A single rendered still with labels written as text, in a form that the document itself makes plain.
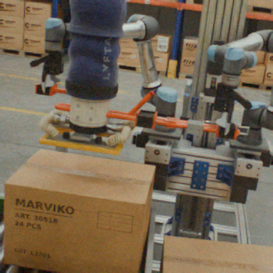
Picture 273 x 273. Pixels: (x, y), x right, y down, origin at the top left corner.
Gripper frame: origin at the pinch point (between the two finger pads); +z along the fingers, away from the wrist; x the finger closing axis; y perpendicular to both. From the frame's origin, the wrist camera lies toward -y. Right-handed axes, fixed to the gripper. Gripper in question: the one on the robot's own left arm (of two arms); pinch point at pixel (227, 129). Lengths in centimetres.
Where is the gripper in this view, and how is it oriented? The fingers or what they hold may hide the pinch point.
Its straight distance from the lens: 179.3
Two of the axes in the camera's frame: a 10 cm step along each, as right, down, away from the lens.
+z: -1.3, 9.6, 2.5
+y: -9.9, -1.5, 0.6
